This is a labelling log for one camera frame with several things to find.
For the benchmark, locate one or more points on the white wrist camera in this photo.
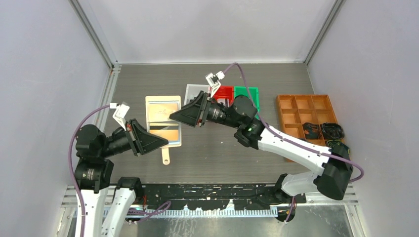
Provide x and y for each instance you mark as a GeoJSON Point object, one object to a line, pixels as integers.
{"type": "Point", "coordinates": [120, 113]}
{"type": "Point", "coordinates": [214, 81]}

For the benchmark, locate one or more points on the orange compartment tray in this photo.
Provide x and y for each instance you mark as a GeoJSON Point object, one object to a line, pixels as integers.
{"type": "Point", "coordinates": [310, 118]}

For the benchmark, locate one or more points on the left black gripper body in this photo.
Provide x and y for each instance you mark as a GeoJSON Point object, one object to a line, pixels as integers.
{"type": "Point", "coordinates": [121, 140]}

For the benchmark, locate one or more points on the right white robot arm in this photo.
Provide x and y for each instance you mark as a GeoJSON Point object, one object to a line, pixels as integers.
{"type": "Point", "coordinates": [329, 169]}

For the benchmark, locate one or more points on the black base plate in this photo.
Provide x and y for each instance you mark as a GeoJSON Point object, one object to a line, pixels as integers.
{"type": "Point", "coordinates": [211, 196]}

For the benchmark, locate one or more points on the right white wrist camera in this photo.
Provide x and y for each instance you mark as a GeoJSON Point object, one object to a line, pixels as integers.
{"type": "Point", "coordinates": [214, 81]}

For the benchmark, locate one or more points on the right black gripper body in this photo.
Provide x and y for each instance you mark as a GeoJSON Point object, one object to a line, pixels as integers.
{"type": "Point", "coordinates": [218, 112]}

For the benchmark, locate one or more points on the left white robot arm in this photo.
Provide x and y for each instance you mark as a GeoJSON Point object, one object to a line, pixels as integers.
{"type": "Point", "coordinates": [93, 175]}

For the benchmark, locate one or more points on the gold black stripe card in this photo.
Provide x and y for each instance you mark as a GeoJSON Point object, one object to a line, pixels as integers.
{"type": "Point", "coordinates": [169, 131]}

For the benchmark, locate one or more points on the white plastic bin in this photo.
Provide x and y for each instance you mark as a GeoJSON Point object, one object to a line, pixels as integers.
{"type": "Point", "coordinates": [192, 90]}

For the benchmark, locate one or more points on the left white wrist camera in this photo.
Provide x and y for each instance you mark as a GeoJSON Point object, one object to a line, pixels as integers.
{"type": "Point", "coordinates": [120, 113]}

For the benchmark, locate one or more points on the green plastic bin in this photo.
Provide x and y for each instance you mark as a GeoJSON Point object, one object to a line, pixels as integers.
{"type": "Point", "coordinates": [252, 92]}

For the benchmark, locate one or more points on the red plastic bin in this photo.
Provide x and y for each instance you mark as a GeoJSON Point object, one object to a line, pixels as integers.
{"type": "Point", "coordinates": [225, 95]}

